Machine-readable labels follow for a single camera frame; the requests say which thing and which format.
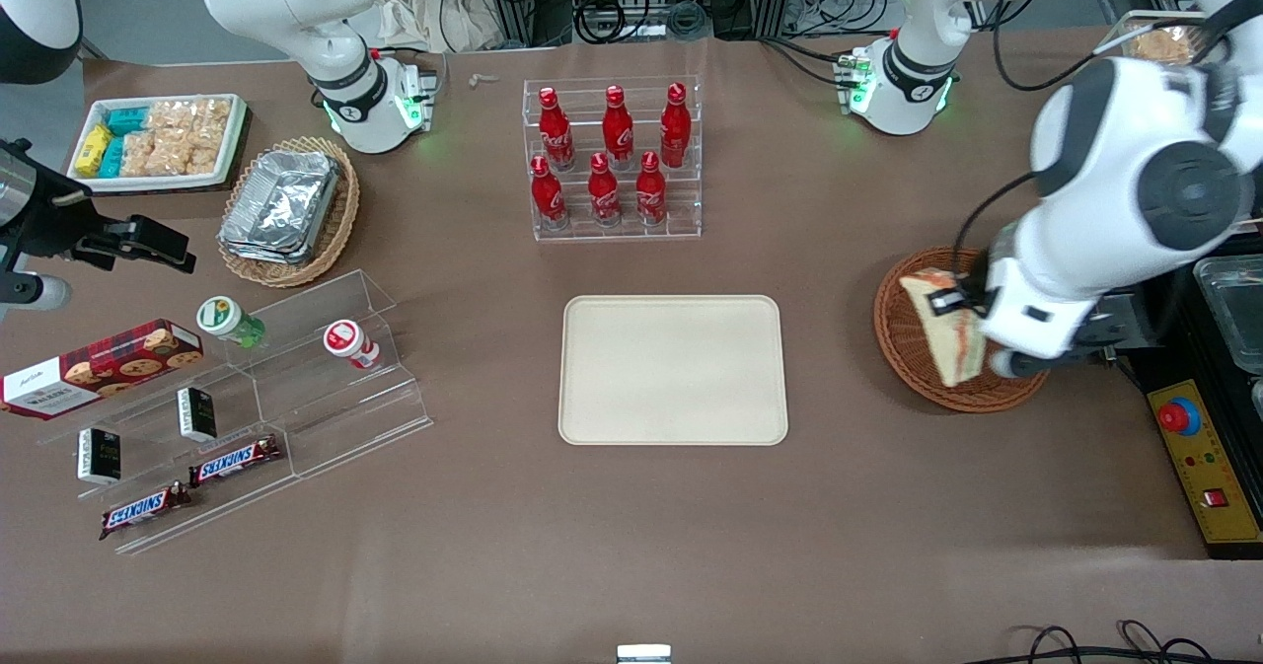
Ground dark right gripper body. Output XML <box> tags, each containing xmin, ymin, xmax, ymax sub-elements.
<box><xmin>0</xmin><ymin>176</ymin><xmax>108</xmax><ymax>272</ymax></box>

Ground triangle sandwich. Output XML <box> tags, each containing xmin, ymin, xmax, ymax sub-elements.
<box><xmin>900</xmin><ymin>267</ymin><xmax>989</xmax><ymax>389</ymax></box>

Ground round brown wicker basket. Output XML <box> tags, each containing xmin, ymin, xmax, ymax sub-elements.
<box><xmin>873</xmin><ymin>247</ymin><xmax>1053</xmax><ymax>414</ymax></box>

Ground white snack tray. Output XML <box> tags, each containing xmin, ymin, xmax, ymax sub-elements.
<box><xmin>66</xmin><ymin>94</ymin><xmax>249</xmax><ymax>194</ymax></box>

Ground oval tan wicker basket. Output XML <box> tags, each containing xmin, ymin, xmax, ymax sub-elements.
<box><xmin>216</xmin><ymin>136</ymin><xmax>361</xmax><ymax>289</ymax></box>

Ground beige plastic tray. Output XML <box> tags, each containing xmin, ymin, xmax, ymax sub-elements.
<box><xmin>558</xmin><ymin>295</ymin><xmax>789</xmax><ymax>446</ymax></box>

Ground yellow snack packet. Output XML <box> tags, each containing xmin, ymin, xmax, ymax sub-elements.
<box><xmin>76</xmin><ymin>123</ymin><xmax>112</xmax><ymax>178</ymax></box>

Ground black box with metal plate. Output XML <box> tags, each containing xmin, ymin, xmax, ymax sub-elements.
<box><xmin>1093</xmin><ymin>291</ymin><xmax>1161</xmax><ymax>351</ymax></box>

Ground green lid drink bottle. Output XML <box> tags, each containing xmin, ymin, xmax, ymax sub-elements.
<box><xmin>195</xmin><ymin>296</ymin><xmax>268</xmax><ymax>350</ymax></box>

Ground red tartan cookie box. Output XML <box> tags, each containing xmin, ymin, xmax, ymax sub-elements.
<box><xmin>0</xmin><ymin>319</ymin><xmax>206</xmax><ymax>421</ymax></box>

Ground stacked aluminium foil trays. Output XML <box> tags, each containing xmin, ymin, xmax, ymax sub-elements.
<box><xmin>218</xmin><ymin>149</ymin><xmax>342</xmax><ymax>266</ymax></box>

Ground small black box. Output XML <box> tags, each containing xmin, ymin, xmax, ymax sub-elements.
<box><xmin>177</xmin><ymin>387</ymin><xmax>219</xmax><ymax>444</ymax></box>
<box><xmin>76</xmin><ymin>428</ymin><xmax>123</xmax><ymax>486</ymax></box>

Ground steel pan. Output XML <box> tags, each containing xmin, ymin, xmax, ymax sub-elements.
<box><xmin>1192</xmin><ymin>255</ymin><xmax>1263</xmax><ymax>374</ymax></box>

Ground black machine with yellow panel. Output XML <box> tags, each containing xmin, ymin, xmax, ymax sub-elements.
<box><xmin>1095</xmin><ymin>255</ymin><xmax>1263</xmax><ymax>559</ymax></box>

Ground red lid drink bottle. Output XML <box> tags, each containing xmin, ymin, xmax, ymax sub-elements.
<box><xmin>323</xmin><ymin>320</ymin><xmax>382</xmax><ymax>372</ymax></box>

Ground snickers chocolate bar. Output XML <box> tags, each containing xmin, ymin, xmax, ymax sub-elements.
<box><xmin>187</xmin><ymin>434</ymin><xmax>283</xmax><ymax>488</ymax></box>
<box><xmin>98</xmin><ymin>481</ymin><xmax>194</xmax><ymax>543</ymax></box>

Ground clear acrylic stepped shelf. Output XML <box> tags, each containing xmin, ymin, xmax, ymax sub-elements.
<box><xmin>37</xmin><ymin>269</ymin><xmax>434</xmax><ymax>557</ymax></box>

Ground clear acrylic bottle rack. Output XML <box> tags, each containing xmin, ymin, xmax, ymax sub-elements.
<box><xmin>522</xmin><ymin>75</ymin><xmax>705</xmax><ymax>244</ymax></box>

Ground red cola bottle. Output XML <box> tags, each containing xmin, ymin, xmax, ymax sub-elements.
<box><xmin>601</xmin><ymin>85</ymin><xmax>636</xmax><ymax>170</ymax></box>
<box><xmin>634</xmin><ymin>151</ymin><xmax>669</xmax><ymax>227</ymax></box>
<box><xmin>587</xmin><ymin>153</ymin><xmax>624</xmax><ymax>229</ymax></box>
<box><xmin>538</xmin><ymin>87</ymin><xmax>577</xmax><ymax>173</ymax></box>
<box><xmin>530</xmin><ymin>155</ymin><xmax>569</xmax><ymax>232</ymax></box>
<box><xmin>658</xmin><ymin>83</ymin><xmax>693</xmax><ymax>170</ymax></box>

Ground white cloth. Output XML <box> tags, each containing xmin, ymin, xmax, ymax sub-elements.
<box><xmin>373</xmin><ymin>0</ymin><xmax>506</xmax><ymax>55</ymax></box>

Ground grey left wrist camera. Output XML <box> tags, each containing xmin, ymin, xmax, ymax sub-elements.
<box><xmin>990</xmin><ymin>346</ymin><xmax>1050</xmax><ymax>381</ymax></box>

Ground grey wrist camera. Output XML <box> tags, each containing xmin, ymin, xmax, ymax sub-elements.
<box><xmin>990</xmin><ymin>346</ymin><xmax>1050</xmax><ymax>381</ymax></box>
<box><xmin>0</xmin><ymin>274</ymin><xmax>73</xmax><ymax>312</ymax></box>

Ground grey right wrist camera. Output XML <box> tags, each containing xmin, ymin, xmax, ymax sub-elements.
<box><xmin>0</xmin><ymin>274</ymin><xmax>73</xmax><ymax>312</ymax></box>

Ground white wire rack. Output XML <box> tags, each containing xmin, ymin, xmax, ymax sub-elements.
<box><xmin>1093</xmin><ymin>10</ymin><xmax>1211</xmax><ymax>69</ymax></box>

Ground black floor cable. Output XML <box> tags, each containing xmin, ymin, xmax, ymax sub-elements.
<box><xmin>987</xmin><ymin>620</ymin><xmax>1263</xmax><ymax>664</ymax></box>

